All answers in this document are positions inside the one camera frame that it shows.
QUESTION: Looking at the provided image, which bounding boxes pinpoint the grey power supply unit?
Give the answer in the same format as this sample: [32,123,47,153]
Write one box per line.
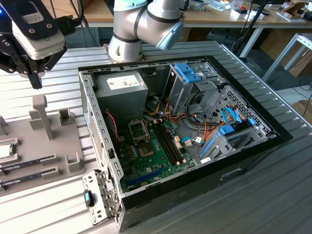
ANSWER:
[94,70,149,124]

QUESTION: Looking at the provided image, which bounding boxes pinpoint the thin wire locking lever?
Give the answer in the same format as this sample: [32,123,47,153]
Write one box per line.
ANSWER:
[145,114,153,143]

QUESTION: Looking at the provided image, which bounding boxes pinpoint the black open PC case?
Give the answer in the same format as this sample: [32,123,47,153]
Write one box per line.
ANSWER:
[77,55,294,232]

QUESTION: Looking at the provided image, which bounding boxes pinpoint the blue flat SATA cable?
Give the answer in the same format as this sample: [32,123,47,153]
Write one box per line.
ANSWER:
[222,106,242,124]

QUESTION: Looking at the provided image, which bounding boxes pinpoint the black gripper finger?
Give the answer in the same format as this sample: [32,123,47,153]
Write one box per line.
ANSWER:
[35,45,68,90]
[0,33,37,90]

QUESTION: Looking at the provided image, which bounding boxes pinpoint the silver green CPU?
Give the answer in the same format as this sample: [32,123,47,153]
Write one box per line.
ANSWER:
[0,143,14,159]

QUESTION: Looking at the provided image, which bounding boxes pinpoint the blue black latch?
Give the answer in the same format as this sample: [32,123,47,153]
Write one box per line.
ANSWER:
[83,190,95,208]

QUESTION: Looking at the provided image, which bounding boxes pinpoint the yellow black power cable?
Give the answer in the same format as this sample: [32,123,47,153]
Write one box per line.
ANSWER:
[145,96,163,117]

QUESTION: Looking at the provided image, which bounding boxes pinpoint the twisted red fan wire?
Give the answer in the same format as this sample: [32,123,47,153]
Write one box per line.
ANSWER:
[104,110,119,145]

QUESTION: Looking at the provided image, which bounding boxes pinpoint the brown cardboard box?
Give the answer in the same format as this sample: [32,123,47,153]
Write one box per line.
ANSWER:
[291,99,312,120]
[284,47,312,78]

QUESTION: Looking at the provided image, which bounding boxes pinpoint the grey parts rack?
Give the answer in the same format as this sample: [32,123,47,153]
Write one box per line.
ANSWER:
[0,95,88,196]

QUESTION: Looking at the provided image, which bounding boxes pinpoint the blue expansion slot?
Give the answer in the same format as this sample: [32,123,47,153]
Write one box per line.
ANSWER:
[125,166,164,187]

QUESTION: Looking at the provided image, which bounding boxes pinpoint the black case fan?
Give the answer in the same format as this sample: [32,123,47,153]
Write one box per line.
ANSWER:
[103,109,120,148]

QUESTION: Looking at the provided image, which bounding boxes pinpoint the silver slot bracket cover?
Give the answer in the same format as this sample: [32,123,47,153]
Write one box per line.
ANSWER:
[82,169,121,226]

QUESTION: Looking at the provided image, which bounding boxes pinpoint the blue plastic drive latch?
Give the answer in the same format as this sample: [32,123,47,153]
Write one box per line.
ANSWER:
[174,62,203,84]

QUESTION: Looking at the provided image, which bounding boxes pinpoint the orange red wire bundle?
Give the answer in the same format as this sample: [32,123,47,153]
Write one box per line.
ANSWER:
[164,97,221,147]

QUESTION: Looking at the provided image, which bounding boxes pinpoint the white box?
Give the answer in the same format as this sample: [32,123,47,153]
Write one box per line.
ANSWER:
[230,8,265,20]

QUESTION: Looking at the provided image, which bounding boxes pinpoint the light blue SATA cable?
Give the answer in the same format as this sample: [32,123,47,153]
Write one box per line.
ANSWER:
[181,136,195,147]

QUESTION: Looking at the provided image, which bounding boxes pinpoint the blue disk carrier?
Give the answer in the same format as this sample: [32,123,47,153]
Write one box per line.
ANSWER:
[217,117,256,137]

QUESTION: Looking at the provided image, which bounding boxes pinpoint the green motherboard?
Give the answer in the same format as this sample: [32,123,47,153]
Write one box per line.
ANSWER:
[118,117,197,193]

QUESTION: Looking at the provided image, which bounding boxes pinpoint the grey disk bay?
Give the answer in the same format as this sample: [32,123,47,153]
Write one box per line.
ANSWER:
[197,118,279,164]

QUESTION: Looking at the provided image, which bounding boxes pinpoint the CPU socket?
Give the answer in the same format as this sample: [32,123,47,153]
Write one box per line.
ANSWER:
[138,142,156,158]

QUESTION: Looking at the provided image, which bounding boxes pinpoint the blue plastic disk rail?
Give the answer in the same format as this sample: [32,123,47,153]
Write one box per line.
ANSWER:
[199,136,217,158]

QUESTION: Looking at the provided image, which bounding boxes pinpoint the aluminium frame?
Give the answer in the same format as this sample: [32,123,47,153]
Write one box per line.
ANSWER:
[262,33,312,83]

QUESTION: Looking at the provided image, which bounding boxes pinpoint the dark RAM stick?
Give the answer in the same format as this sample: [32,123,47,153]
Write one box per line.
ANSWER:
[0,158,49,173]
[0,172,49,190]

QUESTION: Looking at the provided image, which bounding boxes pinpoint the black tripod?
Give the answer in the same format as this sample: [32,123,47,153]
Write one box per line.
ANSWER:
[231,0,270,58]

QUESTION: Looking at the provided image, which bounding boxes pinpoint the wooden desk white legs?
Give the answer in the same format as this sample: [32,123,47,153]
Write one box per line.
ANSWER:
[181,0,312,58]

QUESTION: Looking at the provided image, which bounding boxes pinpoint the small open cardboard box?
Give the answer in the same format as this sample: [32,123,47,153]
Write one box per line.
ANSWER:
[280,1,312,16]

